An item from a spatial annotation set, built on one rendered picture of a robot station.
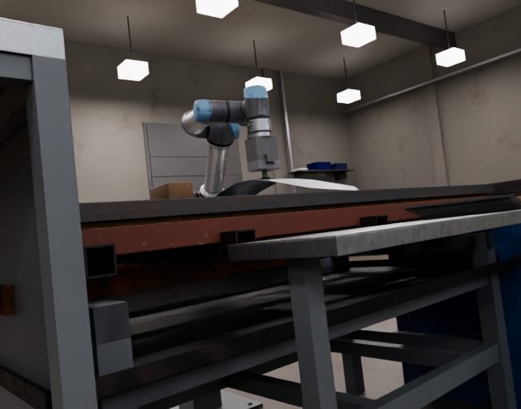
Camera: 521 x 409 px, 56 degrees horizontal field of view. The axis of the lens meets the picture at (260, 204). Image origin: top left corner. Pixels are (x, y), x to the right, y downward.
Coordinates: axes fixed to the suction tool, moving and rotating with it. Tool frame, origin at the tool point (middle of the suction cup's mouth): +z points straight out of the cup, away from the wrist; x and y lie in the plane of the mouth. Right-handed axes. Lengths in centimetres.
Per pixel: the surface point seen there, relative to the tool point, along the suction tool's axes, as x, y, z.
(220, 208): -43, -41, 9
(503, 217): -68, 15, 17
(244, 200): -42, -35, 8
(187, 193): -29, -42, 4
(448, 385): -32, 36, 66
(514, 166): 466, 1019, -64
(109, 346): -45, -66, 30
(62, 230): -65, -76, 11
